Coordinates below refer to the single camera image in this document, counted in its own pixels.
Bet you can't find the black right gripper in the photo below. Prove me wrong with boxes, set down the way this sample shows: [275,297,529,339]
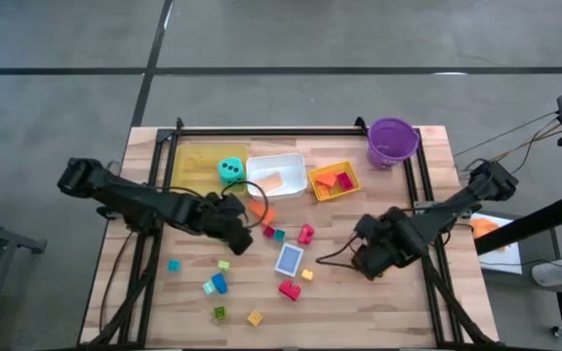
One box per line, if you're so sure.
[352,208,412,282]

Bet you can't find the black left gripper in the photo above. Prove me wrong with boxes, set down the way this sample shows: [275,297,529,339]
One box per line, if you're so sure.
[197,192,255,255]

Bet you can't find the orange long toy block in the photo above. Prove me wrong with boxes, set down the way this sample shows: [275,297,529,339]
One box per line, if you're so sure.
[249,200,277,227]

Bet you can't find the blue toy block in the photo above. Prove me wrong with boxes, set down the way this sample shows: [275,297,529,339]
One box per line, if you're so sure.
[211,272,229,295]

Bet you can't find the blue card white frame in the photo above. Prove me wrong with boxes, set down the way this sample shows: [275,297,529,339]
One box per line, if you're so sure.
[273,242,305,278]

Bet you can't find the red stepped toy block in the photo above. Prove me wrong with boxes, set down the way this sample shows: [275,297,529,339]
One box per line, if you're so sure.
[297,222,316,247]

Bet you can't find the orange card white frame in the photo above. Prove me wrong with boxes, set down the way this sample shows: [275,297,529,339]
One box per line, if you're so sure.
[260,173,285,193]

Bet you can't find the large red toy block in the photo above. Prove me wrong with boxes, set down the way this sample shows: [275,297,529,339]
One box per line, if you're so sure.
[278,279,302,302]

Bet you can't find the teal foam die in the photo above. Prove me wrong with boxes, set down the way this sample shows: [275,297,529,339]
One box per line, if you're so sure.
[217,156,247,186]

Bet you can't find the orange stepped toy block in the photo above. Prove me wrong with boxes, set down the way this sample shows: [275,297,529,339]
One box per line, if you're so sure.
[315,171,340,189]

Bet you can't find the yellow mesh basket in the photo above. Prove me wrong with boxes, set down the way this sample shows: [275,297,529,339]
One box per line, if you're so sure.
[307,160,362,203]

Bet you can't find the white plastic bin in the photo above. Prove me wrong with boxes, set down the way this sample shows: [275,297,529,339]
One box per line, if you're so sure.
[245,152,309,202]

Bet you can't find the yellow translucent plastic bin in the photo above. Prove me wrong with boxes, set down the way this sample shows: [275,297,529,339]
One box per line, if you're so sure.
[171,143,249,196]

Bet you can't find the purple monster face bucket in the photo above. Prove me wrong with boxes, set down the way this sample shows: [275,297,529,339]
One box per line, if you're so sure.
[367,116,421,171]

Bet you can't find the orange object on paper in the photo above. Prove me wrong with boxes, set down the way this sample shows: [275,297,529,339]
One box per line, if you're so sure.
[470,217,502,241]

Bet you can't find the white paper sheet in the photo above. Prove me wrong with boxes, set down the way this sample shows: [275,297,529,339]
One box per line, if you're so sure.
[468,213,525,276]

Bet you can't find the white rounded floor object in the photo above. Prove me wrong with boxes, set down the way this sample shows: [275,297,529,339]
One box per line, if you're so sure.
[531,256,562,288]

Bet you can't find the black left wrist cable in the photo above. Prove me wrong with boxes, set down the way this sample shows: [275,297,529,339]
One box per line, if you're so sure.
[221,179,270,230]

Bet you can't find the grey floor cable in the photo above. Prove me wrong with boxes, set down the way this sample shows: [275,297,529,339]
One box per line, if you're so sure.
[451,110,561,158]

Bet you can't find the tan floor cable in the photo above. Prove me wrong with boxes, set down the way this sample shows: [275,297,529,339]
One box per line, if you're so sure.
[493,124,562,165]

